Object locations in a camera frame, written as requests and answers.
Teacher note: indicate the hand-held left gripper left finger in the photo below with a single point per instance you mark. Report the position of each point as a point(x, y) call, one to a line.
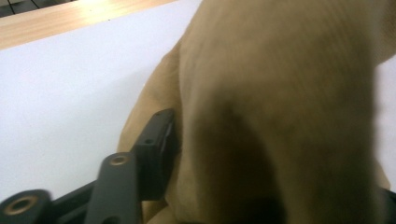
point(157, 155)

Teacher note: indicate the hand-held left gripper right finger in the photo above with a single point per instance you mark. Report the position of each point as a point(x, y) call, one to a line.
point(389, 207)

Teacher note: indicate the tan cloth garment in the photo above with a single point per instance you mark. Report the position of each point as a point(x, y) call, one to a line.
point(264, 109)

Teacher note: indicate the white table mat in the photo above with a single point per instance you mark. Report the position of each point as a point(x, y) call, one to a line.
point(68, 102)

